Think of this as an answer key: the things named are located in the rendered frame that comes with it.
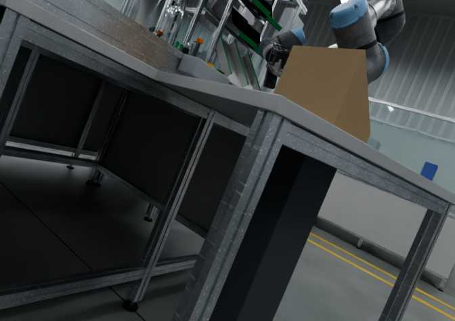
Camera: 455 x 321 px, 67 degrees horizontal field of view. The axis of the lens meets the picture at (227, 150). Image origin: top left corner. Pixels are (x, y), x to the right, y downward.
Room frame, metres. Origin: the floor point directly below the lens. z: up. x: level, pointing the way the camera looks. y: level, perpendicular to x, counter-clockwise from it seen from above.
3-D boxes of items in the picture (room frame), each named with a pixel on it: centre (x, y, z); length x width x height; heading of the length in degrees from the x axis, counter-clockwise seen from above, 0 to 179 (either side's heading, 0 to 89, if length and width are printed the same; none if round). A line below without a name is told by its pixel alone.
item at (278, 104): (1.11, -0.20, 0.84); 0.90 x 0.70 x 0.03; 127
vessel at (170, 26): (2.34, 0.68, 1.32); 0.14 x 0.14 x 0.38
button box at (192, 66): (1.23, 0.17, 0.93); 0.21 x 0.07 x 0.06; 148
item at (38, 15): (1.65, 0.69, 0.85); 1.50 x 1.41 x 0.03; 148
